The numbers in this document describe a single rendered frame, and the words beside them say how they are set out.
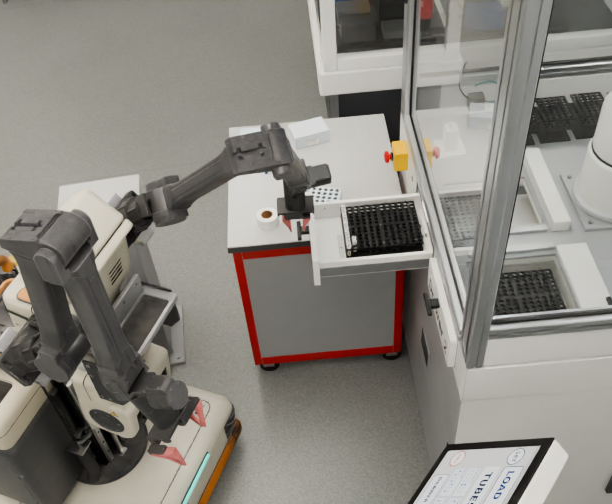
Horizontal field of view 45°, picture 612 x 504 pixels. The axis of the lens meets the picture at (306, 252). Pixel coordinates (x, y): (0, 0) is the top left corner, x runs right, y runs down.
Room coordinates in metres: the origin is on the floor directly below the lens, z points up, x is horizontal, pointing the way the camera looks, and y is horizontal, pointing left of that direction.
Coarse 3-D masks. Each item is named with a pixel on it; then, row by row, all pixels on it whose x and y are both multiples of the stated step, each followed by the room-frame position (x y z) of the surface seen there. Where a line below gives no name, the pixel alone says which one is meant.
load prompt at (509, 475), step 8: (504, 472) 0.61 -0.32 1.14; (512, 472) 0.60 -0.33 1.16; (520, 472) 0.59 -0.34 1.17; (496, 480) 0.60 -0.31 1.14; (504, 480) 0.59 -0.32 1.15; (512, 480) 0.58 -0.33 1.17; (496, 488) 0.58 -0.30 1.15; (504, 488) 0.57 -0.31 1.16; (488, 496) 0.57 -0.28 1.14; (496, 496) 0.56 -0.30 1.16; (504, 496) 0.55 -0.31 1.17
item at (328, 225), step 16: (320, 208) 1.63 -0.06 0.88; (336, 208) 1.63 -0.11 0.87; (416, 208) 1.63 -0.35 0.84; (320, 224) 1.61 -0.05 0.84; (336, 224) 1.60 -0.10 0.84; (320, 240) 1.54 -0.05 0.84; (336, 240) 1.53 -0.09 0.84; (320, 256) 1.47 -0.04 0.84; (336, 256) 1.47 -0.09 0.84; (368, 256) 1.40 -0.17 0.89; (384, 256) 1.39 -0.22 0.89; (400, 256) 1.39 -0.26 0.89; (416, 256) 1.39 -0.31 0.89; (320, 272) 1.39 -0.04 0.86; (336, 272) 1.39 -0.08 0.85; (352, 272) 1.39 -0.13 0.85; (368, 272) 1.39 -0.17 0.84
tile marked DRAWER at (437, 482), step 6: (438, 474) 0.69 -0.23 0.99; (444, 474) 0.68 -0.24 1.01; (432, 480) 0.68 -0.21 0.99; (438, 480) 0.67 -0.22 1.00; (444, 480) 0.66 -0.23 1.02; (432, 486) 0.66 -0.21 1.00; (438, 486) 0.65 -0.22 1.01; (426, 492) 0.65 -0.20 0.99; (432, 492) 0.64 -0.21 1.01; (420, 498) 0.64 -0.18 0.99; (426, 498) 0.63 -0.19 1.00; (432, 498) 0.63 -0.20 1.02
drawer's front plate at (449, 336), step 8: (432, 264) 1.32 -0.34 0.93; (432, 272) 1.30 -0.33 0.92; (432, 280) 1.29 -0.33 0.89; (440, 280) 1.26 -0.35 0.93; (432, 288) 1.28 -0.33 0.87; (440, 288) 1.23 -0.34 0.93; (440, 296) 1.20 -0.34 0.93; (440, 304) 1.19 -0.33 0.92; (440, 312) 1.18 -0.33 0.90; (448, 312) 1.15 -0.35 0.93; (440, 320) 1.17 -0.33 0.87; (448, 320) 1.12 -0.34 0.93; (448, 328) 1.10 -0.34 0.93; (440, 336) 1.15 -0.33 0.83; (448, 336) 1.08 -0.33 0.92; (448, 344) 1.07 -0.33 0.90; (456, 344) 1.06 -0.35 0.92; (448, 352) 1.06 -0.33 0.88; (448, 360) 1.06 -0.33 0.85
